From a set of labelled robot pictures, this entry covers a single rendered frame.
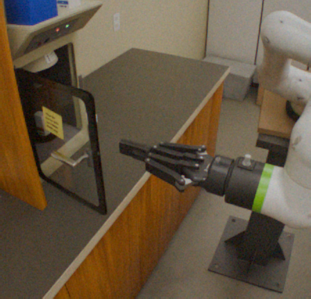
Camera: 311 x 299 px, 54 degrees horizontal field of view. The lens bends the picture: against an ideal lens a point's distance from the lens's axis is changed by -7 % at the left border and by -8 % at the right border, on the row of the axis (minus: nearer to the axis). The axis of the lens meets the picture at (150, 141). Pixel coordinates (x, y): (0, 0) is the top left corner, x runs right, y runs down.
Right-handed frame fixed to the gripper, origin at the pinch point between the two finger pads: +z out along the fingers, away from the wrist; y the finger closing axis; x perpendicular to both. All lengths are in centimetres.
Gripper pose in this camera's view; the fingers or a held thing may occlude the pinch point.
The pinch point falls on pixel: (135, 150)
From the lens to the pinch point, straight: 68.5
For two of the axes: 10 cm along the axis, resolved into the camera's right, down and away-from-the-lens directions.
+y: -4.5, 5.2, -7.2
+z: -8.9, -2.6, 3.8
